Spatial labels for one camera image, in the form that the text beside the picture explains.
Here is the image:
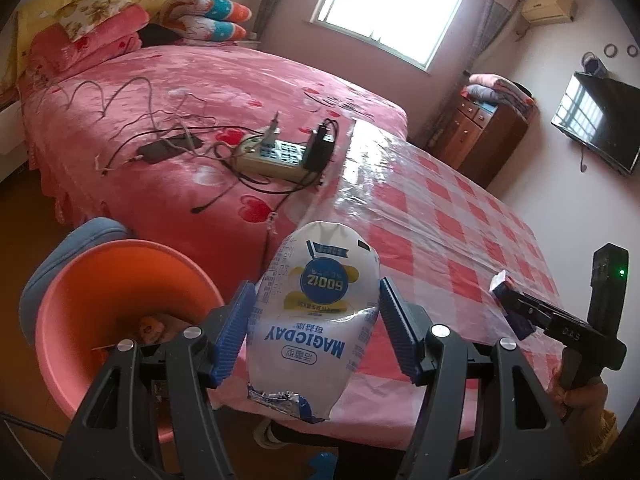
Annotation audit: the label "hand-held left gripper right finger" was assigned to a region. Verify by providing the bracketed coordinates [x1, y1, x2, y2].
[378, 276, 581, 480]

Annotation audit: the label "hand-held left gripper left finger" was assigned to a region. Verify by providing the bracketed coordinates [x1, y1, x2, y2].
[54, 280, 257, 480]

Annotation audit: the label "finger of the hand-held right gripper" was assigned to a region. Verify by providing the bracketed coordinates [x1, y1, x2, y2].
[492, 270, 556, 342]

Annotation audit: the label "orange snack packet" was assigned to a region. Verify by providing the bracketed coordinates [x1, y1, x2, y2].
[136, 314, 170, 346]

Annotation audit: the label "white plastic food bag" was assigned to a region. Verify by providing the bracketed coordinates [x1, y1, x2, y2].
[246, 220, 381, 422]

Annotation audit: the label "orange plastic basin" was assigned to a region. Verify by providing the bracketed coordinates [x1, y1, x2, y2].
[36, 239, 226, 443]

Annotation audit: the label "person's right forearm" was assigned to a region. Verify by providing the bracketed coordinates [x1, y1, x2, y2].
[577, 407, 623, 468]

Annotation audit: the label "person's right hand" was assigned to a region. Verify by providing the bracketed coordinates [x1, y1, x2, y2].
[547, 365, 610, 423]

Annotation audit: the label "blue plastic object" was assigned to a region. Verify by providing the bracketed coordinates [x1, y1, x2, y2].
[309, 452, 346, 480]

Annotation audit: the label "blue stool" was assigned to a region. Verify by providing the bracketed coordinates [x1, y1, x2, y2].
[19, 217, 135, 321]

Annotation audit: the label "brown wooden cabinet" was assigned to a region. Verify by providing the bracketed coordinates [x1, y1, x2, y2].
[440, 87, 531, 188]

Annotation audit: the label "beige power strip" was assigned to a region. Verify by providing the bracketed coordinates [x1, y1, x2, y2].
[235, 132, 308, 178]

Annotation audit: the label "black phone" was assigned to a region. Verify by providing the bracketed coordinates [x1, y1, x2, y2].
[137, 135, 203, 163]

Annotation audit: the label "black charger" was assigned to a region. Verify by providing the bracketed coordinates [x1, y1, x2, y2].
[302, 119, 338, 171]

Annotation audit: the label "folded quilts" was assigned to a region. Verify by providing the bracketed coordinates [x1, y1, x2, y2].
[462, 72, 538, 113]

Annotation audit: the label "bed with pink blanket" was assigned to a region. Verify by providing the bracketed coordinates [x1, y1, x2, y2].
[15, 35, 408, 261]

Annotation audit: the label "white nightstand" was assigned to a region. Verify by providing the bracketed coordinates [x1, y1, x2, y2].
[0, 100, 26, 156]

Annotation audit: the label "cartoon print pillow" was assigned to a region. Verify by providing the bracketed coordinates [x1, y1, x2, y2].
[167, 0, 253, 26]
[175, 15, 248, 43]

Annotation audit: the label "black cloth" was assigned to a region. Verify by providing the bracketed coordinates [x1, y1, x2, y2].
[137, 24, 183, 46]

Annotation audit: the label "air conditioner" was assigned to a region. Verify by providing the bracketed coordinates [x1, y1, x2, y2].
[520, 0, 577, 23]

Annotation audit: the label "folded pink blanket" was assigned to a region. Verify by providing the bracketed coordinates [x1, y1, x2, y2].
[27, 5, 151, 78]

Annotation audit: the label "window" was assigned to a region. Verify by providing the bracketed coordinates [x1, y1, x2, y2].
[310, 0, 473, 72]

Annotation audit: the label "floral pillow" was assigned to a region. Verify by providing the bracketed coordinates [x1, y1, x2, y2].
[55, 0, 136, 43]

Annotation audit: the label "yellow star print headboard cover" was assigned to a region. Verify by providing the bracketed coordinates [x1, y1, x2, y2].
[0, 0, 191, 96]

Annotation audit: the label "power strip with cables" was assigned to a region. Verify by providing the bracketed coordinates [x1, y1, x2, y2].
[190, 125, 326, 216]

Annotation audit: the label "wall television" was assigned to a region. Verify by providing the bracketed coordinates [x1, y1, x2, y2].
[551, 72, 640, 176]

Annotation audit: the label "white cable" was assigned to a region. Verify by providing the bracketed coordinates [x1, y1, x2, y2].
[30, 77, 201, 173]

